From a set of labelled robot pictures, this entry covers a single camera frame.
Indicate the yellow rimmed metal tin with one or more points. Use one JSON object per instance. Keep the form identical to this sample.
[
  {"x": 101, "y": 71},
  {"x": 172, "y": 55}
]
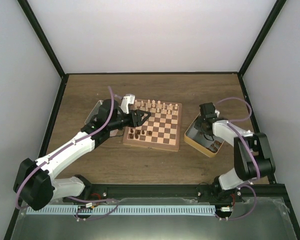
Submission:
[{"x": 200, "y": 141}]

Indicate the wooden chess board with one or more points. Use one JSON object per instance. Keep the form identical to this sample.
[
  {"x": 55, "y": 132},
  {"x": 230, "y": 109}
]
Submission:
[{"x": 162, "y": 130}]

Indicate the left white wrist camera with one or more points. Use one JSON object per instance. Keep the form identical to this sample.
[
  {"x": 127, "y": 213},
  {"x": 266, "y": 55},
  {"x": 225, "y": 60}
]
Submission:
[{"x": 127, "y": 100}]

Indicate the black enclosure frame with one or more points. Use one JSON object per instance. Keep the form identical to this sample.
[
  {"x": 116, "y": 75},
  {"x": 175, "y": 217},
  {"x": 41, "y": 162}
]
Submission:
[{"x": 32, "y": 19}]

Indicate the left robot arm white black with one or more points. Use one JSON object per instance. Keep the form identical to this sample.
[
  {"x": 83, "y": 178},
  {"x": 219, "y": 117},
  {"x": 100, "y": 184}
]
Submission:
[{"x": 36, "y": 182}]

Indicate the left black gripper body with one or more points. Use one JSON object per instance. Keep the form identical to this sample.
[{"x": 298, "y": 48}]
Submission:
[{"x": 131, "y": 123}]

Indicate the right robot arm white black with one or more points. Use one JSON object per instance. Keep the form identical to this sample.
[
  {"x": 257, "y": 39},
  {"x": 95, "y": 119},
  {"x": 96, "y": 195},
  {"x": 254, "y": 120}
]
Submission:
[{"x": 252, "y": 155}]

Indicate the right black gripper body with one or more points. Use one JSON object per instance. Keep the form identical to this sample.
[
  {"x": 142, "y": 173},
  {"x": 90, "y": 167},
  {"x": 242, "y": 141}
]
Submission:
[{"x": 200, "y": 126}]

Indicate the light blue slotted cable duct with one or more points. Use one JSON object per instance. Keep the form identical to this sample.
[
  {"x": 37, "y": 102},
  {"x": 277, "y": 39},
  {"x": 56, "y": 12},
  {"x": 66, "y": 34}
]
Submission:
[{"x": 128, "y": 210}]

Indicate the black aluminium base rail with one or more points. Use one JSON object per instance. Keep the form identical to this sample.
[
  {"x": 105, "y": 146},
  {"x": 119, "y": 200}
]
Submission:
[{"x": 200, "y": 192}]

